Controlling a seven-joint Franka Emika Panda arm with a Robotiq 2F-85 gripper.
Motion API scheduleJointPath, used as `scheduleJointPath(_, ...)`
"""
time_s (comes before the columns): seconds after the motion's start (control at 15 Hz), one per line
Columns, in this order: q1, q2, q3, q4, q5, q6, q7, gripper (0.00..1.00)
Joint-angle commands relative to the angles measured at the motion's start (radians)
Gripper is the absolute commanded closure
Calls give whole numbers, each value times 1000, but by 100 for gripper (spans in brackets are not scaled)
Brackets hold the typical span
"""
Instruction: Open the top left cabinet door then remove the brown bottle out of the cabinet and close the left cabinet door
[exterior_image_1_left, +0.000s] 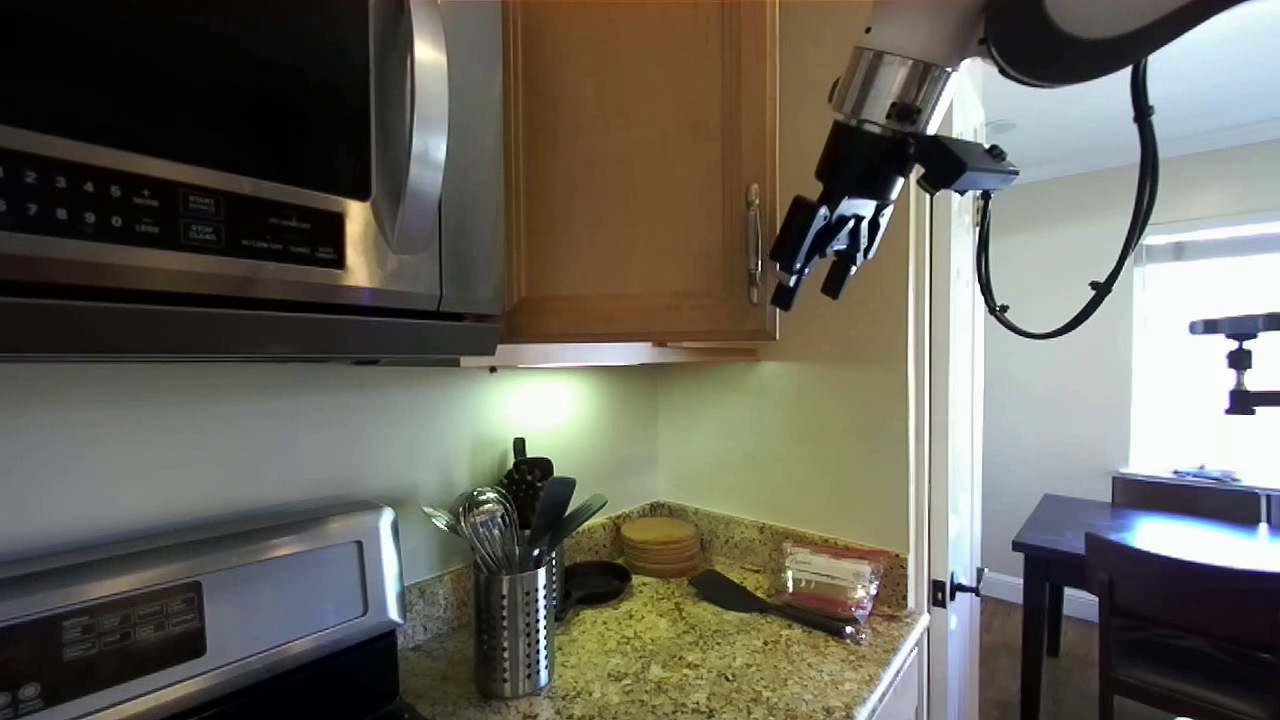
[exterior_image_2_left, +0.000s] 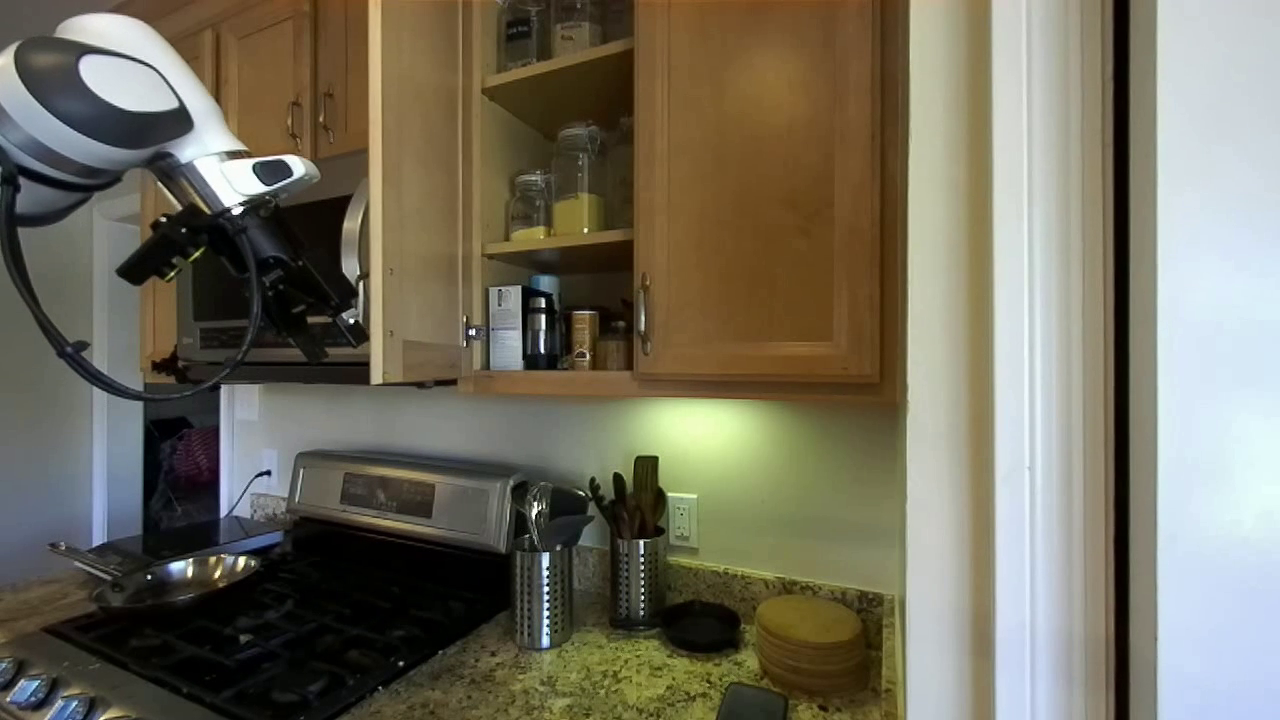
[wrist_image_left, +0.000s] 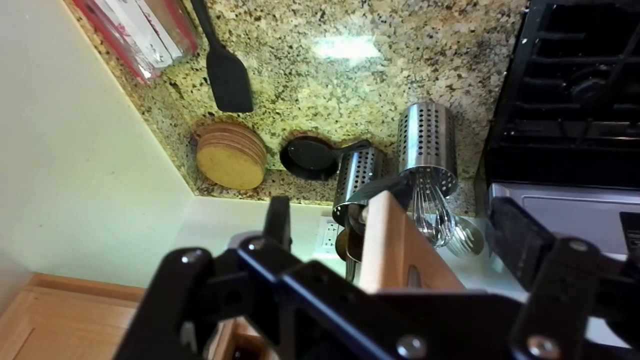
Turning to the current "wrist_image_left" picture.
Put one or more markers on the clear plastic bag red print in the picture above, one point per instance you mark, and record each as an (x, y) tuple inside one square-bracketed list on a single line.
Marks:
[(142, 36)]

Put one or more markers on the small black round dish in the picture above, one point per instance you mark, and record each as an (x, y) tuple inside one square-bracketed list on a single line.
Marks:
[(309, 158)]

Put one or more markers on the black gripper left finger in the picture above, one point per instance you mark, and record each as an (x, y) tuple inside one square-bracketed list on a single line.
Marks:
[(181, 292)]

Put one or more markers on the brown wooden utensil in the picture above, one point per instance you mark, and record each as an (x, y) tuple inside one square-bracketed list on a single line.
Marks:
[(351, 237)]

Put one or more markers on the white wall outlet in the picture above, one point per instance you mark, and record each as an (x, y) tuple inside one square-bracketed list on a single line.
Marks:
[(330, 232)]

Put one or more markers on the black spatula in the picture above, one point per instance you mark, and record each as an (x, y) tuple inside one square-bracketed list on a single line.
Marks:
[(229, 76)]

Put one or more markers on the perforated steel utensil holder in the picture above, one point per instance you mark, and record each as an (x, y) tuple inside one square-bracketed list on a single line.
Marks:
[(361, 173), (428, 143)]

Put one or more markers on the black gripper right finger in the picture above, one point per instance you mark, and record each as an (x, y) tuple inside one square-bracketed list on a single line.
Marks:
[(552, 300)]

